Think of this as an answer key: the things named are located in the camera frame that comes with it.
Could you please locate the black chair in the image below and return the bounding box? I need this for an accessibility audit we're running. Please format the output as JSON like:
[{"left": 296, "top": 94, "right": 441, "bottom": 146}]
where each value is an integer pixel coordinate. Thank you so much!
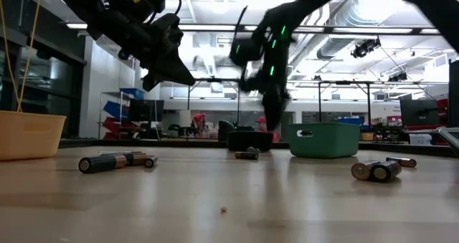
[{"left": 217, "top": 120, "right": 236, "bottom": 143}]

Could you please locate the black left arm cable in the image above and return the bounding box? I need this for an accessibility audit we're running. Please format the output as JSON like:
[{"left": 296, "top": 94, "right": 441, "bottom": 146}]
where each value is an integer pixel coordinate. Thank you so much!
[{"left": 157, "top": 0, "right": 182, "bottom": 16}]

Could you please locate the red panel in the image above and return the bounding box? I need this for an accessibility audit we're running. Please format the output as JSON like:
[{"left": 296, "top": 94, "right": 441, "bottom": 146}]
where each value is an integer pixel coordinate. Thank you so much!
[{"left": 435, "top": 98, "right": 449, "bottom": 126}]

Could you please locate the silver ceiling duct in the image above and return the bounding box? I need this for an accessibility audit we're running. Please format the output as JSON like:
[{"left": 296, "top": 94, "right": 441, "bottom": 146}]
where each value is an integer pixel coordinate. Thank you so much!
[{"left": 315, "top": 0, "right": 364, "bottom": 61}]

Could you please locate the black metal gantry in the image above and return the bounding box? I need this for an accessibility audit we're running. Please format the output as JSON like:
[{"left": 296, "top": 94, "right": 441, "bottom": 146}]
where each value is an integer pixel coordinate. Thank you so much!
[
  {"left": 187, "top": 77, "right": 242, "bottom": 126},
  {"left": 317, "top": 80, "right": 372, "bottom": 124}
]

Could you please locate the white box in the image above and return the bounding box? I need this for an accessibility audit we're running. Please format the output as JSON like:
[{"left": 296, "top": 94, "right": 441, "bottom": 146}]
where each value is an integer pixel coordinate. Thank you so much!
[{"left": 408, "top": 133, "right": 433, "bottom": 146}]

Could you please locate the black monitor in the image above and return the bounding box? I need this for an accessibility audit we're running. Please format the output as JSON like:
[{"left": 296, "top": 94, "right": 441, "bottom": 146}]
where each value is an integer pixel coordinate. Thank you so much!
[
  {"left": 399, "top": 98, "right": 441, "bottom": 128},
  {"left": 128, "top": 99, "right": 165, "bottom": 123}
]

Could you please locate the metal shelf rack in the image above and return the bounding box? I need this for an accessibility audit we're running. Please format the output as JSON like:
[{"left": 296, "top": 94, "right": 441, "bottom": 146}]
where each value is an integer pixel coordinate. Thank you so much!
[{"left": 97, "top": 87, "right": 146, "bottom": 140}]

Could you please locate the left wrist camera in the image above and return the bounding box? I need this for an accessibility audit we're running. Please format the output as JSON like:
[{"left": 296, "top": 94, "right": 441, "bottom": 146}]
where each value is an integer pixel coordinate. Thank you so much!
[{"left": 116, "top": 0, "right": 166, "bottom": 24}]

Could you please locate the black calculator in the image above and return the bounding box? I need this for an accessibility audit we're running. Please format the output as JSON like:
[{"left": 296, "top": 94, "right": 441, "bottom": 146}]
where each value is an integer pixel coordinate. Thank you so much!
[{"left": 227, "top": 130, "right": 274, "bottom": 153}]

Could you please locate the yellow plastic bin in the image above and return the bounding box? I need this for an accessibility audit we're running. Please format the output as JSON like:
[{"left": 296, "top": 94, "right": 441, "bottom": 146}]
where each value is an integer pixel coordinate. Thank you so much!
[{"left": 0, "top": 110, "right": 67, "bottom": 162}]

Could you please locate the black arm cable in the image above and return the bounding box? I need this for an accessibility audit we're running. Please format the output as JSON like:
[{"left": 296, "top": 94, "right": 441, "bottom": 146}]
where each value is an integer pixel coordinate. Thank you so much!
[
  {"left": 157, "top": 0, "right": 182, "bottom": 16},
  {"left": 234, "top": 5, "right": 249, "bottom": 39}
]

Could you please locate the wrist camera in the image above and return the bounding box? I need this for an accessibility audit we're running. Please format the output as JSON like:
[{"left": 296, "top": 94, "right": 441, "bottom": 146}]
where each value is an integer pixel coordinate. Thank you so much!
[
  {"left": 229, "top": 37, "right": 263, "bottom": 67},
  {"left": 116, "top": 0, "right": 166, "bottom": 24}
]

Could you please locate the red storage bin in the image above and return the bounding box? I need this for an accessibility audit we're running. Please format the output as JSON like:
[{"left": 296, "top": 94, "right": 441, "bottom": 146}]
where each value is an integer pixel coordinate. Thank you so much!
[{"left": 103, "top": 116, "right": 128, "bottom": 140}]

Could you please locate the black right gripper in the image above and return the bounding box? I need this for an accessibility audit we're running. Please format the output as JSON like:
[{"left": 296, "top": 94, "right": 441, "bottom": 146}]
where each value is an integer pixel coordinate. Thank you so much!
[{"left": 239, "top": 2, "right": 298, "bottom": 131}]

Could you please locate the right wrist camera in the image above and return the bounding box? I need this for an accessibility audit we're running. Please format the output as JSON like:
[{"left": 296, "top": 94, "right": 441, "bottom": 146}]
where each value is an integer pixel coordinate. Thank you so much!
[{"left": 229, "top": 37, "right": 263, "bottom": 67}]

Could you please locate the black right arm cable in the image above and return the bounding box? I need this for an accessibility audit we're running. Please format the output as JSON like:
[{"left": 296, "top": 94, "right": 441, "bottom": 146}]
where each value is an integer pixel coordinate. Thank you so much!
[{"left": 234, "top": 5, "right": 249, "bottom": 39}]

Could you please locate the yellow cable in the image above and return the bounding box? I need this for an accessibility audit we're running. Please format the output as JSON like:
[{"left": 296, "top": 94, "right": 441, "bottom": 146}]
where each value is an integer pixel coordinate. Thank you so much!
[{"left": 0, "top": 0, "right": 40, "bottom": 113}]

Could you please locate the blue storage bin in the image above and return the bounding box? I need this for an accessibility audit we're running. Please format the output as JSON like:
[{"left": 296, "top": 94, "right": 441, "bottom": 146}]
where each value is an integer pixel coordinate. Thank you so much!
[
  {"left": 103, "top": 100, "right": 127, "bottom": 120},
  {"left": 120, "top": 87, "right": 146, "bottom": 100},
  {"left": 336, "top": 117, "right": 364, "bottom": 126}
]

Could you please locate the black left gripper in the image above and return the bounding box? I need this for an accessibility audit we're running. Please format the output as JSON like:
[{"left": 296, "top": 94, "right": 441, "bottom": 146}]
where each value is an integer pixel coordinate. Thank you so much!
[{"left": 128, "top": 15, "right": 197, "bottom": 92}]

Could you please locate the green plastic bin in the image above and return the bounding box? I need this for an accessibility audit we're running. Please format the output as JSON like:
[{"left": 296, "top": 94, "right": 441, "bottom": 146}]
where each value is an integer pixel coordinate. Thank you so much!
[{"left": 286, "top": 123, "right": 361, "bottom": 159}]

